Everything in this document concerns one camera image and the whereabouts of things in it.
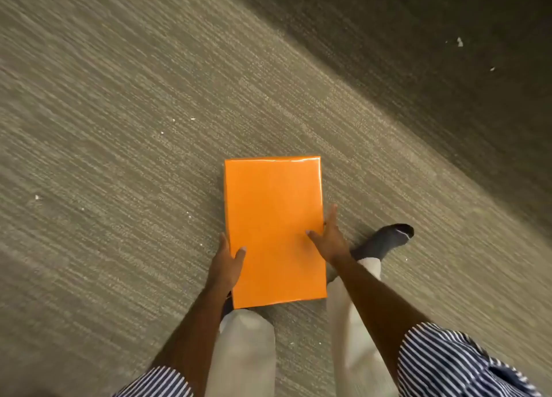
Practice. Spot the person's right hand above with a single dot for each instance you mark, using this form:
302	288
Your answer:
333	242

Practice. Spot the person's left hand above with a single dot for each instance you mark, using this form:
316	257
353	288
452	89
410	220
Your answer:
224	265

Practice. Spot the person's right thumb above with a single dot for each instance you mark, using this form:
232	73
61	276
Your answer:
315	237

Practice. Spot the person's left thumb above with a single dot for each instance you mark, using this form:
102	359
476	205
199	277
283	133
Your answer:
239	256

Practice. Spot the orange box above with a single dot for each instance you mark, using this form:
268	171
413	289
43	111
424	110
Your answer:
272	224

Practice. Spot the person's right forearm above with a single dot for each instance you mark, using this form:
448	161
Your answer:
379	306

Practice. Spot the person's left forearm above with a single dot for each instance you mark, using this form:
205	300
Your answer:
189	338

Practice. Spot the dark grey sock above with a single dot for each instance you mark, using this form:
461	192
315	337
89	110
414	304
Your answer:
384	240

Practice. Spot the cream trousers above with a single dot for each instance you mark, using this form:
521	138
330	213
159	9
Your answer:
302	345

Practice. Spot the blue white striped shirt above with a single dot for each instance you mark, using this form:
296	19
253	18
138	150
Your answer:
448	362

